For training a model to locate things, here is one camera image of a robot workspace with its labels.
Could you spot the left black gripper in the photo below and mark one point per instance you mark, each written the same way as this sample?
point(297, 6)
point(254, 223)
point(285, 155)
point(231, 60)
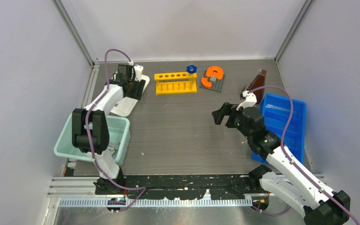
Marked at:
point(139, 86)

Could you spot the blue hexagonal nut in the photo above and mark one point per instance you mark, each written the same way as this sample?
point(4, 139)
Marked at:
point(191, 69)

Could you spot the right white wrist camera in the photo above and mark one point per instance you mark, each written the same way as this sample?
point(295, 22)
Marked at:
point(249, 100)

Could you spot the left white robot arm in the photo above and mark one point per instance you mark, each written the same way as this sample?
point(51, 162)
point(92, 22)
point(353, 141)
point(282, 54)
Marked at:
point(90, 131)

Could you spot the teal plastic bin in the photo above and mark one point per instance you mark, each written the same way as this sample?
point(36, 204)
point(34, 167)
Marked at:
point(119, 130)

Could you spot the yellow test tube rack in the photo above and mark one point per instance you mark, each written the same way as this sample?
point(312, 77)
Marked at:
point(174, 83)

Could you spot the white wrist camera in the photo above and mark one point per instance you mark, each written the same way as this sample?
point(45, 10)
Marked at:
point(249, 100)
point(138, 72)

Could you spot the metal crucible tongs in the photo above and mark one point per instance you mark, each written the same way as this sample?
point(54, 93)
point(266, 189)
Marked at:
point(116, 148)

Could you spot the thin glass rod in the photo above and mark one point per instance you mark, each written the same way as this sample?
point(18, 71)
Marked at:
point(192, 79)

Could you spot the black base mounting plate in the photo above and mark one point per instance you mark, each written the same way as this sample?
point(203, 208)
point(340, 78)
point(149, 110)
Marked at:
point(183, 187)

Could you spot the orange curved block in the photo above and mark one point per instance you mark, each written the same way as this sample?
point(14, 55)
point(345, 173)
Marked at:
point(215, 69)

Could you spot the white plastic lid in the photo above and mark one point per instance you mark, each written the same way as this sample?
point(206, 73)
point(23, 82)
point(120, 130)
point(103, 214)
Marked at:
point(124, 107)

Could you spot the brown wedge stand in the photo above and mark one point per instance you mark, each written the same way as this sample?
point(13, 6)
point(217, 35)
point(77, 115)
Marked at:
point(257, 82)

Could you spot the grey studded base plate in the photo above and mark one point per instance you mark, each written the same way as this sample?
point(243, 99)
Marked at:
point(212, 82)

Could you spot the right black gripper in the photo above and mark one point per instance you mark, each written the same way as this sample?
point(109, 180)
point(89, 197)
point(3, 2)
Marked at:
point(227, 109)

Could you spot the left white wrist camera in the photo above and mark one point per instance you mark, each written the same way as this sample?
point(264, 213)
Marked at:
point(138, 72)

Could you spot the glass stirring rod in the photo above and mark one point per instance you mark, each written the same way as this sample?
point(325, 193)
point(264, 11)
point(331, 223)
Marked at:
point(274, 107)

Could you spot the blue plastic bin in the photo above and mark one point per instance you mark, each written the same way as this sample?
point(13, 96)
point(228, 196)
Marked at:
point(275, 121)

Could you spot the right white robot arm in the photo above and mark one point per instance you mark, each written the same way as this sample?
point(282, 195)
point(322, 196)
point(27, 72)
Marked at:
point(316, 202)

